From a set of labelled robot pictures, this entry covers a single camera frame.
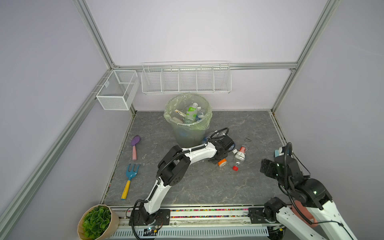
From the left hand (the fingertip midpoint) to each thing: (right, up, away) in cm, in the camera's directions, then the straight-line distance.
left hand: (223, 159), depth 92 cm
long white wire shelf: (-23, +53, +7) cm, 58 cm away
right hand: (+19, +2, -21) cm, 28 cm away
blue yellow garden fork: (-57, -8, -3) cm, 58 cm away
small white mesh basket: (-71, +44, +10) cm, 84 cm away
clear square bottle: (-27, +28, -4) cm, 39 cm away
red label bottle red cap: (+9, +1, -2) cm, 10 cm away
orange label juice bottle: (-1, -1, -4) cm, 4 cm away
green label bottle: (-20, +27, -8) cm, 35 cm away
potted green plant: (-59, -20, -29) cm, 68 cm away
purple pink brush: (-59, +11, +11) cm, 61 cm away
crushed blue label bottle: (-14, +27, -4) cm, 31 cm away
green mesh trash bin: (-22, +15, -3) cm, 27 cm away
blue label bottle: (-11, +12, +3) cm, 17 cm away
